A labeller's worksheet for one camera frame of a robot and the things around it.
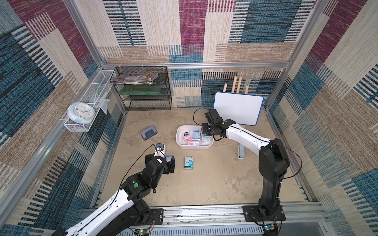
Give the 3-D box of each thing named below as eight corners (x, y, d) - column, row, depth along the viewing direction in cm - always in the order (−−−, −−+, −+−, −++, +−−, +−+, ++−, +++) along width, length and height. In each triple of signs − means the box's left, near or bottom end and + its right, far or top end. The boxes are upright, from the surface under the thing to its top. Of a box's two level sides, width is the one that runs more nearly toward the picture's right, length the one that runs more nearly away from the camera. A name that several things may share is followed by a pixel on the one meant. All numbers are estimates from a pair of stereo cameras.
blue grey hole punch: (144, 140, 105) (142, 137, 101) (141, 135, 107) (139, 132, 104) (157, 133, 109) (156, 130, 106) (154, 128, 111) (153, 125, 108)
